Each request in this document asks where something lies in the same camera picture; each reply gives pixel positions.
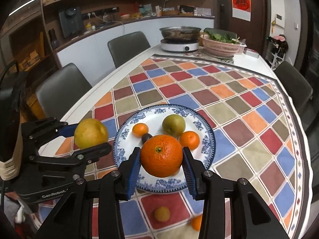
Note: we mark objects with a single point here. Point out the orange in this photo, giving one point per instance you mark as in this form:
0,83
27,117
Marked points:
161,155
197,222

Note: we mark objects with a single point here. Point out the blue patterned white plate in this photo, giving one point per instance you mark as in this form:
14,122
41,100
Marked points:
155,119

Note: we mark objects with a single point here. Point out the chequered colourful tablecloth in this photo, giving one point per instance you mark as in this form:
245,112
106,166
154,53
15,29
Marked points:
236,129

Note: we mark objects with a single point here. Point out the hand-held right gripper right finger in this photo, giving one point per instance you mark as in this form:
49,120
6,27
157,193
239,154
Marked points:
188,176

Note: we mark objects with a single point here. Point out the white induction cooker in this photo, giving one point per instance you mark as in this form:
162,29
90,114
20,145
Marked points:
179,46

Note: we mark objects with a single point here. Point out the small flat box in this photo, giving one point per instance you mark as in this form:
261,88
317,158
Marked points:
251,53

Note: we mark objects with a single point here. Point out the red and white wall calendar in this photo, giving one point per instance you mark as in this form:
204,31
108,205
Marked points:
240,2

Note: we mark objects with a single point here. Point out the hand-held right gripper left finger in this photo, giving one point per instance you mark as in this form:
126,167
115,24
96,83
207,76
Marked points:
133,171

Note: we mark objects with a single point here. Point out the wooden shelf unit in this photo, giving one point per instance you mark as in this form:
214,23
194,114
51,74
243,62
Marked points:
99,2

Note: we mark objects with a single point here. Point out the small mandarin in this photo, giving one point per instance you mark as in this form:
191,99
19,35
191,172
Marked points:
190,140
140,130

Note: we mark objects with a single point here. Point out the glass display cabinet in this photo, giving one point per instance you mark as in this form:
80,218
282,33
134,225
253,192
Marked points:
27,49

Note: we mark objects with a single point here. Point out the pink plastic basket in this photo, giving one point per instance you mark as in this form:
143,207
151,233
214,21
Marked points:
219,48

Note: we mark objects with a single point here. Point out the pink hat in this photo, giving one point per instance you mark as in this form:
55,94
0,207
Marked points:
279,37

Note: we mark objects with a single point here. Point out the brown kiwi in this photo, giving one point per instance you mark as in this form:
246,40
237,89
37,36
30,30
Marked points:
162,213

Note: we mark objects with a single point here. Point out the yellow bottle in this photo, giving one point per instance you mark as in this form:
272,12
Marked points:
88,28

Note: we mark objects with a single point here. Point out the green leafy vegetables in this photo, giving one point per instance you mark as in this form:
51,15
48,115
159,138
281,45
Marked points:
219,36

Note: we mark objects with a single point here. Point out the steel pot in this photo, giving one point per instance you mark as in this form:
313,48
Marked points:
179,32

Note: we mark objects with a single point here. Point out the black framed glass door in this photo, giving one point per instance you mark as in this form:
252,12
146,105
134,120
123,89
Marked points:
311,54

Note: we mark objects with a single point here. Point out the black water dispenser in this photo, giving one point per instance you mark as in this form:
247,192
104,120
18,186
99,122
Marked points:
70,22

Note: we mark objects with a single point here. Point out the white intercom panel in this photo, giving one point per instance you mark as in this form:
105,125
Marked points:
279,20

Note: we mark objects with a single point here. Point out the dark wooden door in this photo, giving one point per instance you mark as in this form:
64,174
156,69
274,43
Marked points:
259,29

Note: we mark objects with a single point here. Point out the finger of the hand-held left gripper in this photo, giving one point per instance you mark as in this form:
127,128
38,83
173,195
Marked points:
69,130
97,150

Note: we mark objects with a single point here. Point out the grey dining chair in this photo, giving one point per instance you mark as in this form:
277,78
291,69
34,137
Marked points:
292,87
128,47
62,92

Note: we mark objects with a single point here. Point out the white counter cabinet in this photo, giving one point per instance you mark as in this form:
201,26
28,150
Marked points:
99,44

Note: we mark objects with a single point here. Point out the yellow pear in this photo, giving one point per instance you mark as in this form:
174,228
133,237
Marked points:
91,133

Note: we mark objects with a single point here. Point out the green apple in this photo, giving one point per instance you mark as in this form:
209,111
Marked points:
173,125

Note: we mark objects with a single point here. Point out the glass jar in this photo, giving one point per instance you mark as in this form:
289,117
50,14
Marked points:
108,17

